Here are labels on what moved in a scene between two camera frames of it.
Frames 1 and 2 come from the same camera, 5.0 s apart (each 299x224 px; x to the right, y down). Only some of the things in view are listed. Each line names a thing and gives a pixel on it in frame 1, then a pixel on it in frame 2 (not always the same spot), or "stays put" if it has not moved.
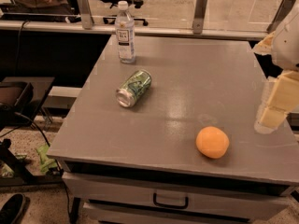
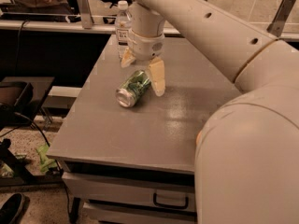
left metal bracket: x=84 y=7 stays put
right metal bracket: x=286 y=6 stays put
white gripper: x=288 y=49 → x=146 y=47
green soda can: x=133 y=88 stays put
